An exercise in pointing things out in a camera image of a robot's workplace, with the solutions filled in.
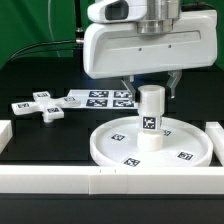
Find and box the white fence block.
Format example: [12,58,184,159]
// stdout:
[205,122,224,167]
[0,120,13,154]

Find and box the white front fence bar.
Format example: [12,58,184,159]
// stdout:
[0,165,224,195]

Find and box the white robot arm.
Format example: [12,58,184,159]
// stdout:
[83,0,217,96]

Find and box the white round table top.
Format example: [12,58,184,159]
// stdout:
[90,116,213,168]

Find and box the white cross-shaped table base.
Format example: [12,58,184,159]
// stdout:
[11,91,81,123]

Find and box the black cable bundle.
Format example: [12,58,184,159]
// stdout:
[6,39,86,64]

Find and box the white left fence block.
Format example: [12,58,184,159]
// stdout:
[0,120,13,154]

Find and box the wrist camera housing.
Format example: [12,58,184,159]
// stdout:
[87,0,147,23]

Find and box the black vertical pole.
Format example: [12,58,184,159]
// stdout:
[74,0,84,41]

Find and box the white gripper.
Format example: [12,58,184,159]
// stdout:
[83,10,217,102]

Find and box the white marker sheet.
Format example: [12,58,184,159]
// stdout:
[68,89,138,109]

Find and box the white right fence block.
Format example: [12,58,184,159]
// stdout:
[205,122,224,167]

